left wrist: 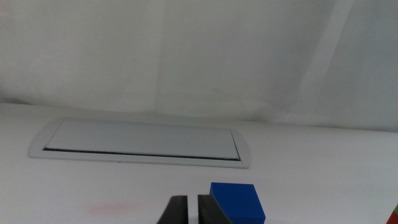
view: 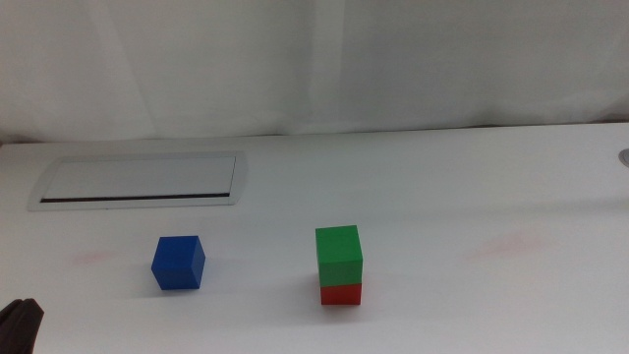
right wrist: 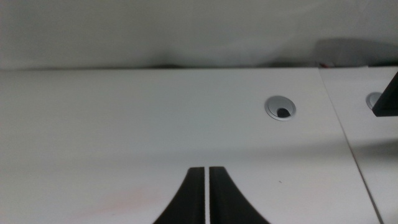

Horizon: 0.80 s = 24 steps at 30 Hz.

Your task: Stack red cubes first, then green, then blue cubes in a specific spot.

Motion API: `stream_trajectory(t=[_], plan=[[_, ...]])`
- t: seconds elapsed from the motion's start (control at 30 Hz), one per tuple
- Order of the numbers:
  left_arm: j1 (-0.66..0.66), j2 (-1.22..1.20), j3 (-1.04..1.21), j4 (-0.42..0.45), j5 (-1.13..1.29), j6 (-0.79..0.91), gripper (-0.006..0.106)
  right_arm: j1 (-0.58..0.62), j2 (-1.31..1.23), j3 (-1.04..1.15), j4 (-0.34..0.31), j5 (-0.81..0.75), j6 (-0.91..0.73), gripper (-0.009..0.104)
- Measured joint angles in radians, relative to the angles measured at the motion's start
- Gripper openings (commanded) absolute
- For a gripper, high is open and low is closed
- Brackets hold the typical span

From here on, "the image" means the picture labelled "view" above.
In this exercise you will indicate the green cube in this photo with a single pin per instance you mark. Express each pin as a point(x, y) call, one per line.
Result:
point(339, 253)

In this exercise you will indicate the red cube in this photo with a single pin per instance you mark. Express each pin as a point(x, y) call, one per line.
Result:
point(340, 294)

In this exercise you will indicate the blue cube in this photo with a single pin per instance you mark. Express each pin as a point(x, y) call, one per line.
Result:
point(177, 263)

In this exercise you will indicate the white fabric backdrop curtain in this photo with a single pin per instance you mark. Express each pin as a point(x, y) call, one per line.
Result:
point(295, 64)

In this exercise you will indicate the grey round table grommet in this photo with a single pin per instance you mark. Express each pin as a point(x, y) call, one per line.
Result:
point(625, 158)

